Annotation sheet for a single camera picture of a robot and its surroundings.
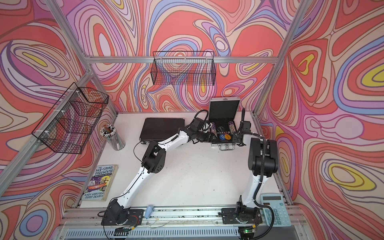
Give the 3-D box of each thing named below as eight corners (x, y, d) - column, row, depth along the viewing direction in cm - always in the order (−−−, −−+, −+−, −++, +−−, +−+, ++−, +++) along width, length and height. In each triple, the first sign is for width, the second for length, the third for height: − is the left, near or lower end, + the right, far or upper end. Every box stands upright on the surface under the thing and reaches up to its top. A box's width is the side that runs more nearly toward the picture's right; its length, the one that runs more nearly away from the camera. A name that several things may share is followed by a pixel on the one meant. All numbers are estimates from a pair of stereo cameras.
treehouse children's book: (84, 201, 81) (79, 199, 78) (99, 167, 94) (96, 164, 90) (109, 201, 81) (105, 199, 78) (120, 167, 94) (118, 164, 90)
